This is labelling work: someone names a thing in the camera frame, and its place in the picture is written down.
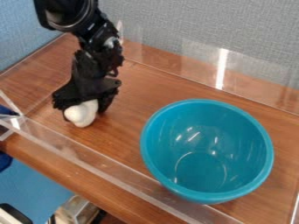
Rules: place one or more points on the white and orange toy mushroom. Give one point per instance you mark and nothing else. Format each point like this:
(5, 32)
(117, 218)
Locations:
(82, 114)

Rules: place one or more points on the clear acrylic barrier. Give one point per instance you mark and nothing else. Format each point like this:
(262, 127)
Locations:
(129, 194)
(217, 67)

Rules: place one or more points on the blue plastic bowl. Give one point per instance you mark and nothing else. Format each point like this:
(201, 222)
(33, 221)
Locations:
(208, 150)

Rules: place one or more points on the blue object at left edge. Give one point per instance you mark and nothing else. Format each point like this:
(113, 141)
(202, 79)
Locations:
(6, 159)

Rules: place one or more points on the clear acrylic corner bracket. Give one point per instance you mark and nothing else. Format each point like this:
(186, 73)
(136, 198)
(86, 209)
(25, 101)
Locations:
(120, 29)

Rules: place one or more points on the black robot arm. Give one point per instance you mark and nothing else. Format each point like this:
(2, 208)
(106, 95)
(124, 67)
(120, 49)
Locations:
(81, 18)

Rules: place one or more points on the black and white device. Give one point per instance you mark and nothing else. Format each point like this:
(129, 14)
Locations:
(13, 216)

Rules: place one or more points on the grey metal box below table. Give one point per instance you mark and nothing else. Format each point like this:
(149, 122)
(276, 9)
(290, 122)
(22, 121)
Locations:
(77, 211)

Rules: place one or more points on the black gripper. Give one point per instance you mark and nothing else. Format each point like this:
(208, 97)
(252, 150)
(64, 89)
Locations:
(89, 85)

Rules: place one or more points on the clear acrylic front barrier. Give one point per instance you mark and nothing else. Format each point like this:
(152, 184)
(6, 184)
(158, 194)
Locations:
(129, 194)

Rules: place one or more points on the clear acrylic back barrier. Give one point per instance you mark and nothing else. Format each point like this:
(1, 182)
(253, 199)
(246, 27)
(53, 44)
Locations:
(217, 67)

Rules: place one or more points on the clear acrylic left bracket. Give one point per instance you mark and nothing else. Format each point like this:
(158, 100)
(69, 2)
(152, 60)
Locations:
(11, 121)

